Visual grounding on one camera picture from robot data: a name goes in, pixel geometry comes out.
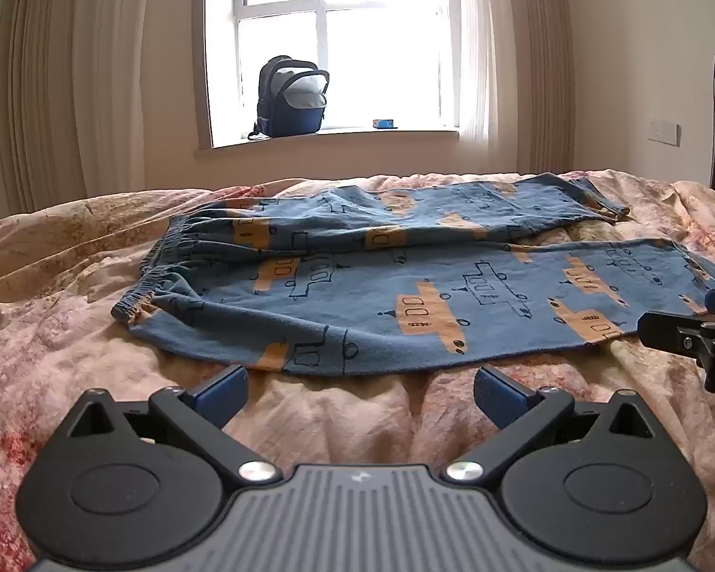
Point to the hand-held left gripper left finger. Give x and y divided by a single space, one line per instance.
225 394

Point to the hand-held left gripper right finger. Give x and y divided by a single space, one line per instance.
496 394

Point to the blue patterned pants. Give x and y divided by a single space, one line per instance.
357 286

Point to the pink floral bed blanket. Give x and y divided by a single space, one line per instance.
65 286

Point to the small blue box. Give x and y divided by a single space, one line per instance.
384 124

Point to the beige curtain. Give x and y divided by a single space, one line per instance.
524 65
77 77

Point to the dark blue backpack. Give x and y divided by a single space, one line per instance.
291 98

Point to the white framed window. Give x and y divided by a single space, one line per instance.
333 41

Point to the white wall switch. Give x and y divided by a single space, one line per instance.
664 132

